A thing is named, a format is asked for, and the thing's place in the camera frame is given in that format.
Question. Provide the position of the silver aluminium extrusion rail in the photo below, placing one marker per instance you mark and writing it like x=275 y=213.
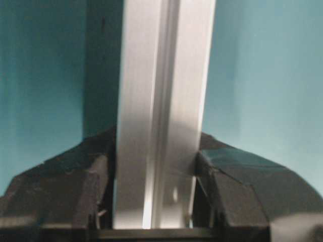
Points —
x=163 y=76

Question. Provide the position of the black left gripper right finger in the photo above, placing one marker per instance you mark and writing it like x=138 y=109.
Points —
x=245 y=197

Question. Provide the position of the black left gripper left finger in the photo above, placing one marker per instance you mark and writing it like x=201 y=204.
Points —
x=65 y=196

